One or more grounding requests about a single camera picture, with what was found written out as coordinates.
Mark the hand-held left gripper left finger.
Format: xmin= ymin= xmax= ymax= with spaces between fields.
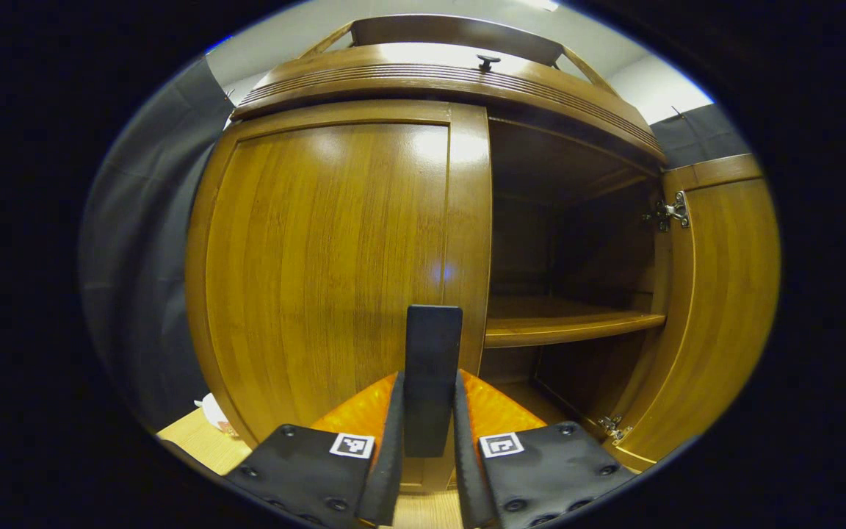
xmin=223 ymin=371 xmax=405 ymax=528

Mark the small white object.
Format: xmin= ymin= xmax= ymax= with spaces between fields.
xmin=194 ymin=393 xmax=237 ymax=439

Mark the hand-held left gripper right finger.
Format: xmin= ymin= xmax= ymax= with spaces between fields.
xmin=454 ymin=370 xmax=637 ymax=528

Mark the wooden shoe cabinet door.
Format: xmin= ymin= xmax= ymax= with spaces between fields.
xmin=187 ymin=101 xmax=494 ymax=493
xmin=603 ymin=153 xmax=782 ymax=472

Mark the metal door hinge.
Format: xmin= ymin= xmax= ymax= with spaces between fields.
xmin=598 ymin=415 xmax=634 ymax=446
xmin=642 ymin=191 xmax=691 ymax=233

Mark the black door handle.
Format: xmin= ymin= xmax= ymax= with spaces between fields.
xmin=403 ymin=305 xmax=463 ymax=458

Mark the wooden double-door shoe cabinet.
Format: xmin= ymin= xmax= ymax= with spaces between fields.
xmin=228 ymin=13 xmax=670 ymax=471

